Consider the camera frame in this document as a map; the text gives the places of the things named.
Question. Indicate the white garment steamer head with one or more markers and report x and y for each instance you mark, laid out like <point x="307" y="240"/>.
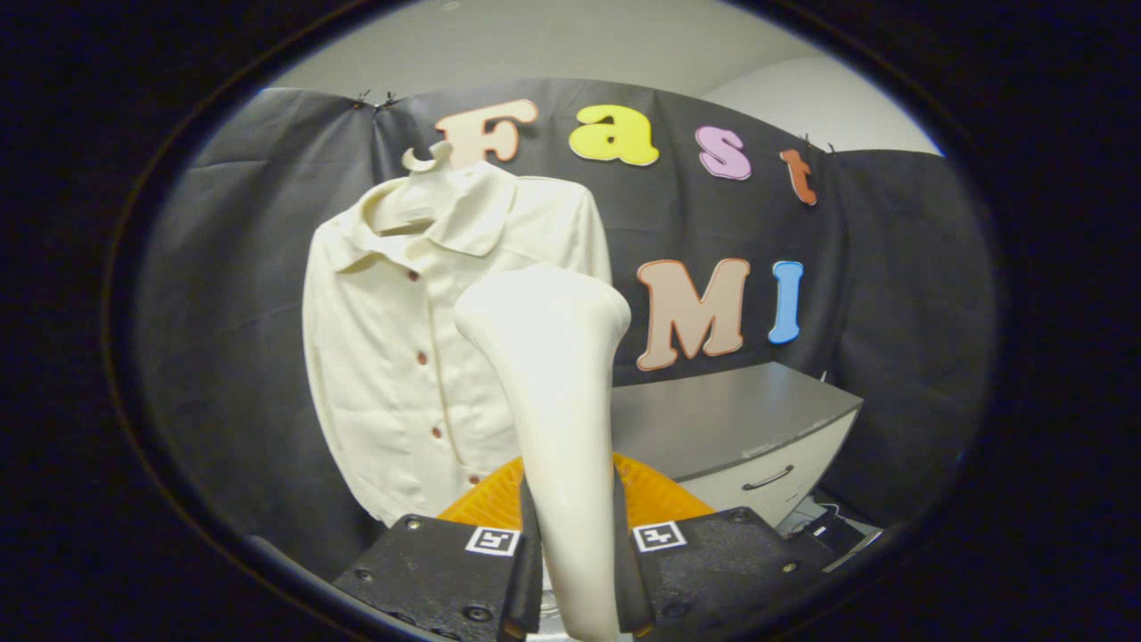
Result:
<point x="553" y="374"/>

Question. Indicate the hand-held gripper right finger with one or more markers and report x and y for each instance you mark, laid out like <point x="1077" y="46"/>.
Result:
<point x="713" y="571"/>

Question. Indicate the cream button-up shirt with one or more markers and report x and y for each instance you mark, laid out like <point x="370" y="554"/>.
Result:
<point x="374" y="357"/>

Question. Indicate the white clothes hanger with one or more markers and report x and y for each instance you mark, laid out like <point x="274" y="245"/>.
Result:
<point x="426" y="162"/>

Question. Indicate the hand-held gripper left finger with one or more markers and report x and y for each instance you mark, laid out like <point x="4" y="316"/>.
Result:
<point x="446" y="571"/>

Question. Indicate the black box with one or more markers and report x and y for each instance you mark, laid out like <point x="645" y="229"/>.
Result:
<point x="824" y="530"/>

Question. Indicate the grey cabinet with drawer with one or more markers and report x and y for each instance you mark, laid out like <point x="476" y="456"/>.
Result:
<point x="722" y="419"/>

